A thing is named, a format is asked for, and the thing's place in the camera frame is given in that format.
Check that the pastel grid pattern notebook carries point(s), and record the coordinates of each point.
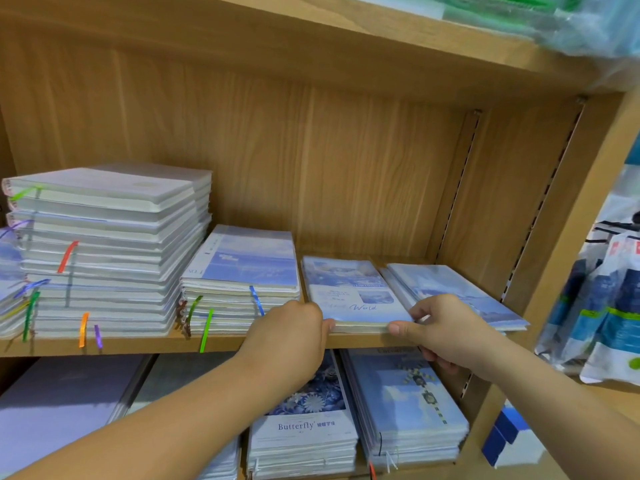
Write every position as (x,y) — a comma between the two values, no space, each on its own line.
(190,380)

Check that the person's right forearm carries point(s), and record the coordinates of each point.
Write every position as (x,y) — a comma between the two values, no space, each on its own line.
(570,420)

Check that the blue butterfly cover notebook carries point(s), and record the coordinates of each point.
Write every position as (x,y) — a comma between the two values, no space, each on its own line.
(305,425)

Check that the stack of sage cover notebooks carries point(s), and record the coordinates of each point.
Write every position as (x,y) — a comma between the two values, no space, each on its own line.
(110,245)

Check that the stack of green edged packets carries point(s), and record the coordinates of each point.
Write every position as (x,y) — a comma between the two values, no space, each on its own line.
(470,7)

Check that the person's left forearm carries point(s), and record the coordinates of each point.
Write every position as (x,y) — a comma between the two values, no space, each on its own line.
(150,435)

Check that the pile of small notebooks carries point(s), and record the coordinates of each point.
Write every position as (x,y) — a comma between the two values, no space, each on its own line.
(450,280)

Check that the blue white small box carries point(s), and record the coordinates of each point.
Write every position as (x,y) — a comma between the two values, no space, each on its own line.
(512,435)

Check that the wooden shelf unit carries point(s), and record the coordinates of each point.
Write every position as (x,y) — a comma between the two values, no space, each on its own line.
(300,55)

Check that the blue white banded notebook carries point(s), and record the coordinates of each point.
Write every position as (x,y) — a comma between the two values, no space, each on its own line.
(245,260)

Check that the person's left hand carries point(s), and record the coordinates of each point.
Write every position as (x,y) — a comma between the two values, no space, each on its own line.
(285,347)

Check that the person's right hand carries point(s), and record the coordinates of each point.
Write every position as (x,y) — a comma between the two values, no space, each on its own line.
(455,337)

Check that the snowy tree notebook stack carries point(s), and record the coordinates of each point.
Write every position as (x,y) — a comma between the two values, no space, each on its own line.
(350,285)

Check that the large plain lilac notebook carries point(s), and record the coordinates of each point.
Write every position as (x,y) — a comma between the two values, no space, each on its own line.
(60,410)

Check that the lilac cover notebook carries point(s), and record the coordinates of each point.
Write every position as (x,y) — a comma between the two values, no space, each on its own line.
(12,285)

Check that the stack of sky photo notebooks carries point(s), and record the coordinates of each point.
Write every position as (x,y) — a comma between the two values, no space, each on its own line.
(230,305)

